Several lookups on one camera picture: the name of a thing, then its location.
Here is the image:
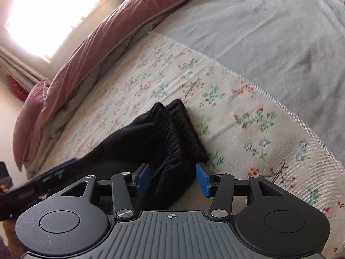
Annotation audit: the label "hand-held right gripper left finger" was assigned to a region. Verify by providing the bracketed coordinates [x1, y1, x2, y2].
[61, 163, 150, 220]

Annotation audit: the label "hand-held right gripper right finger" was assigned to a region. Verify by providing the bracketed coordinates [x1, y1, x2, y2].
[196, 162, 285, 219]

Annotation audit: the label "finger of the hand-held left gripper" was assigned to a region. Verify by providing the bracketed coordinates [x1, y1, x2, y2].
[31, 157, 80, 185]

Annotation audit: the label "black pants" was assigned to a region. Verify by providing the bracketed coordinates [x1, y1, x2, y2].
[78, 99, 209, 211]

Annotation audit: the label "pink pillow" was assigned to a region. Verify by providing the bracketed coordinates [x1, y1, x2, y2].
[12, 79, 49, 172]

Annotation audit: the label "floral blanket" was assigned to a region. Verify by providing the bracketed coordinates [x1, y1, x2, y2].
[25, 31, 345, 259]

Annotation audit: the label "red floral bag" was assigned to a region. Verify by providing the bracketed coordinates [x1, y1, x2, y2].
[7, 75, 30, 102]

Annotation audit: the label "pink duvet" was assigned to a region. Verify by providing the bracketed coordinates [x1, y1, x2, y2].
[23, 0, 211, 171]

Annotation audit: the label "window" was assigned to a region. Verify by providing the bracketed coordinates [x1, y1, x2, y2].
[4, 0, 108, 63]

